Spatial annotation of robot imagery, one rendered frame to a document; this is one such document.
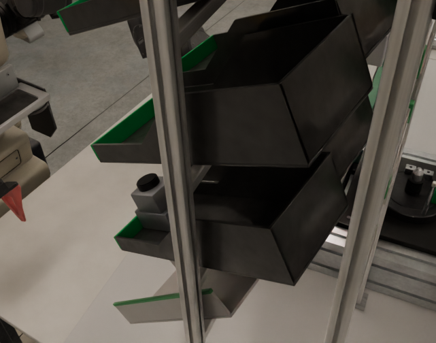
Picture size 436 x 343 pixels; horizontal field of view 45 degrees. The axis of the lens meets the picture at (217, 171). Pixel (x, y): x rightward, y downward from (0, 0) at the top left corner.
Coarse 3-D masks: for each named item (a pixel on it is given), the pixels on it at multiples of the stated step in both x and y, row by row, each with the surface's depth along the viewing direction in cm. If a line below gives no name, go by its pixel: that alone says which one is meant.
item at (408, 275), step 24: (336, 240) 100; (384, 240) 100; (312, 264) 106; (336, 264) 103; (384, 264) 98; (408, 264) 96; (432, 264) 96; (384, 288) 102; (408, 288) 99; (432, 288) 96
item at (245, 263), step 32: (320, 160) 58; (224, 192) 72; (256, 192) 68; (288, 192) 64; (320, 192) 55; (128, 224) 72; (224, 224) 53; (256, 224) 64; (288, 224) 51; (320, 224) 56; (160, 256) 66; (224, 256) 57; (256, 256) 53; (288, 256) 51
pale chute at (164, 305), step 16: (224, 272) 76; (160, 288) 90; (176, 288) 84; (208, 288) 75; (224, 288) 71; (240, 288) 68; (128, 304) 81; (144, 304) 77; (160, 304) 74; (176, 304) 70; (208, 304) 65; (224, 304) 67; (240, 304) 65; (128, 320) 85; (144, 320) 81; (160, 320) 77; (176, 320) 74
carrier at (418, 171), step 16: (400, 176) 108; (416, 176) 101; (432, 176) 106; (352, 192) 108; (400, 192) 105; (416, 192) 103; (432, 192) 96; (352, 208) 105; (400, 208) 102; (416, 208) 102; (432, 208) 102; (384, 224) 102; (400, 224) 102; (416, 224) 101; (432, 224) 101; (400, 240) 99; (416, 240) 99; (432, 240) 98
